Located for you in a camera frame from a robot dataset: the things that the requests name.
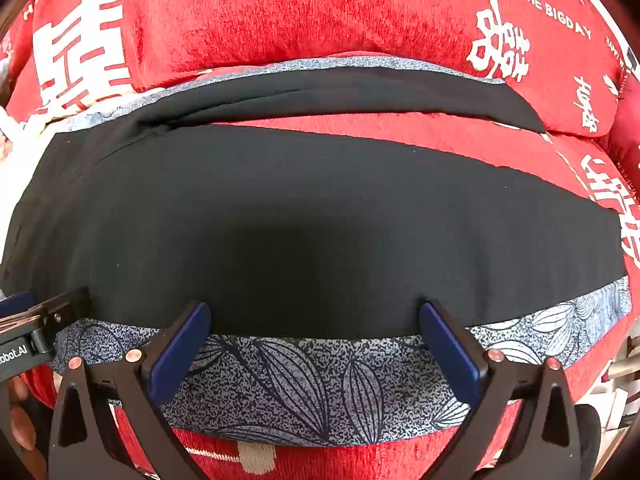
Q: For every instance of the black pants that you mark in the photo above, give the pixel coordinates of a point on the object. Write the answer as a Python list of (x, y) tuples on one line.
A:
[(300, 210)]

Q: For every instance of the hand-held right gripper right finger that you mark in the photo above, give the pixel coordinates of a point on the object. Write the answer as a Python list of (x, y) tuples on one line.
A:
[(450, 355)]

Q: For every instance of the red printed bed sheet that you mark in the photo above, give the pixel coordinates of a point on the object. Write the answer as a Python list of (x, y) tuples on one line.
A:
[(500, 160)]

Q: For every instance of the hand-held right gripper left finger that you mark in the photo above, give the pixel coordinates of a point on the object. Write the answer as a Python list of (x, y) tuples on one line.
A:
[(180, 352)]

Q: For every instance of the blue leaf-patterned cloth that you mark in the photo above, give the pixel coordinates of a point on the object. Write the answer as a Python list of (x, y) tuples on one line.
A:
[(310, 385)]

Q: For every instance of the cream cloth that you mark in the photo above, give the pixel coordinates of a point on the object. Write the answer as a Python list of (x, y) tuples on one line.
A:
[(20, 175)]

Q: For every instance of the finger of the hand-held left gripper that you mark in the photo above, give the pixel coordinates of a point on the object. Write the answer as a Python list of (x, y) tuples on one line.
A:
[(65, 307)]

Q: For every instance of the person's left hand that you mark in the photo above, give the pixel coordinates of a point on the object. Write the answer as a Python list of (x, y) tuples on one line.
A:
[(22, 430)]

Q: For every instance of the dark red printed cushion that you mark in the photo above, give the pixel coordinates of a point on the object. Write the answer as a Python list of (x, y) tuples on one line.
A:
[(627, 125)]

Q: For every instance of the light wooden furniture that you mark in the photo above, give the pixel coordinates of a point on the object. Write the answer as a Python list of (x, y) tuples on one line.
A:
[(622, 385)]

